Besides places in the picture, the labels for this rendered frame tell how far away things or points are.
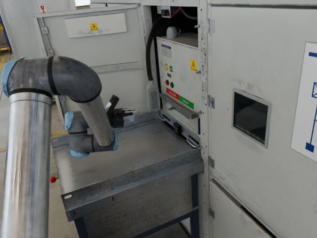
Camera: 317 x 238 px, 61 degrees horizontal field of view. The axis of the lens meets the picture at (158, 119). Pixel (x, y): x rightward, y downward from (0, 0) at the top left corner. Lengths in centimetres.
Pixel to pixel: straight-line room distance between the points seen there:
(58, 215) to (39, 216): 180
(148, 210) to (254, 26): 97
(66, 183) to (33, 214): 66
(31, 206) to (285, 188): 74
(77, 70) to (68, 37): 93
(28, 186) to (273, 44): 75
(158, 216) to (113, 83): 89
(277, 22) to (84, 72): 56
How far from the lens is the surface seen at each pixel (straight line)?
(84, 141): 134
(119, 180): 126
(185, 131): 155
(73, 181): 140
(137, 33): 175
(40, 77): 84
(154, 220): 148
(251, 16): 89
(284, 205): 100
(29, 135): 79
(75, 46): 179
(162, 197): 141
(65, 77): 83
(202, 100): 123
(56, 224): 250
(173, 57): 150
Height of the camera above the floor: 165
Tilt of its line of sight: 26 degrees down
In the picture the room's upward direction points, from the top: 6 degrees counter-clockwise
